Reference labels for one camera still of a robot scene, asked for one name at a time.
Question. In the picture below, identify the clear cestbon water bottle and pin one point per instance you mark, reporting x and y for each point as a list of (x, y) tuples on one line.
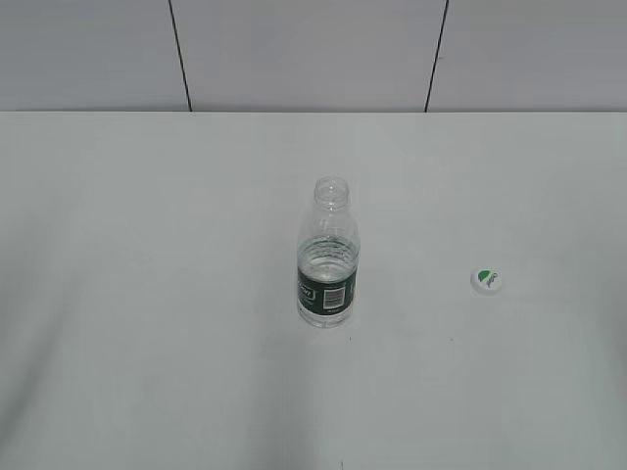
[(328, 254)]

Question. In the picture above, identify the white green bottle cap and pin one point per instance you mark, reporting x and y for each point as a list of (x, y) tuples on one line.
[(486, 281)]

